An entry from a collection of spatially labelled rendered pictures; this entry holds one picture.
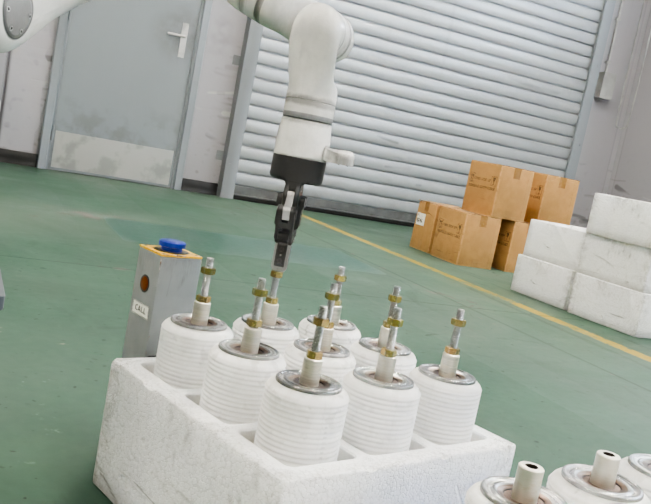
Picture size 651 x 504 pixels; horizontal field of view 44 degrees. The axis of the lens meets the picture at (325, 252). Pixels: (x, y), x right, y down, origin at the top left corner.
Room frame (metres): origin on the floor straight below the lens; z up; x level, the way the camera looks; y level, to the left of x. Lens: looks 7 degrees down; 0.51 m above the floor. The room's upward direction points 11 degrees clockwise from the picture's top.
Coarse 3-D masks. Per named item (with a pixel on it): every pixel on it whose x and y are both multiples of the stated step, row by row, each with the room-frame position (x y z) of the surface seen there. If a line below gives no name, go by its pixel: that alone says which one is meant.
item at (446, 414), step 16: (416, 368) 1.05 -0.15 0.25; (416, 384) 1.01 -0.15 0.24; (432, 384) 1.00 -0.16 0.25; (448, 384) 1.00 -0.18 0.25; (432, 400) 1.00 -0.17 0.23; (448, 400) 0.99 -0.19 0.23; (464, 400) 1.00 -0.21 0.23; (416, 416) 1.01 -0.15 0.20; (432, 416) 0.99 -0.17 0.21; (448, 416) 0.99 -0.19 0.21; (464, 416) 1.00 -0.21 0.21; (416, 432) 1.00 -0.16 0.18; (432, 432) 0.99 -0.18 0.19; (448, 432) 0.99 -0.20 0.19; (464, 432) 1.00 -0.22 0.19
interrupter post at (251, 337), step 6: (246, 330) 0.96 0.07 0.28; (252, 330) 0.96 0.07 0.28; (258, 330) 0.96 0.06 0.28; (246, 336) 0.96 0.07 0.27; (252, 336) 0.96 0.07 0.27; (258, 336) 0.96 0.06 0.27; (246, 342) 0.96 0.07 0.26; (252, 342) 0.96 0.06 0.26; (258, 342) 0.97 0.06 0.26; (240, 348) 0.97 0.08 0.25; (246, 348) 0.96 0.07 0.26; (252, 348) 0.96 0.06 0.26; (258, 348) 0.97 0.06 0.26
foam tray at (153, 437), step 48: (144, 384) 1.00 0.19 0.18; (144, 432) 0.98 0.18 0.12; (192, 432) 0.90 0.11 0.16; (240, 432) 0.89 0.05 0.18; (480, 432) 1.05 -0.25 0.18; (96, 480) 1.06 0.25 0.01; (144, 480) 0.97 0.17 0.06; (192, 480) 0.89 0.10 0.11; (240, 480) 0.83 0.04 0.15; (288, 480) 0.78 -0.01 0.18; (336, 480) 0.82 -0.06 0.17; (384, 480) 0.87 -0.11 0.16; (432, 480) 0.93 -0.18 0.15; (480, 480) 0.99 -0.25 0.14
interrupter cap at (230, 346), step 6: (222, 342) 0.97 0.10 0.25; (228, 342) 0.98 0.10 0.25; (234, 342) 0.99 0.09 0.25; (240, 342) 0.99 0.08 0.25; (222, 348) 0.95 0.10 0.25; (228, 348) 0.95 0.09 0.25; (234, 348) 0.96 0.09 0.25; (264, 348) 0.99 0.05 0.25; (270, 348) 0.99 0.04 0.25; (234, 354) 0.94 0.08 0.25; (240, 354) 0.93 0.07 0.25; (246, 354) 0.94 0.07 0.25; (252, 354) 0.95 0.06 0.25; (258, 354) 0.96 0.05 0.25; (264, 354) 0.96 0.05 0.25; (270, 354) 0.96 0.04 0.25; (276, 354) 0.96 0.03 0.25; (258, 360) 0.94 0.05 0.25; (264, 360) 0.94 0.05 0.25; (270, 360) 0.95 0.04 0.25
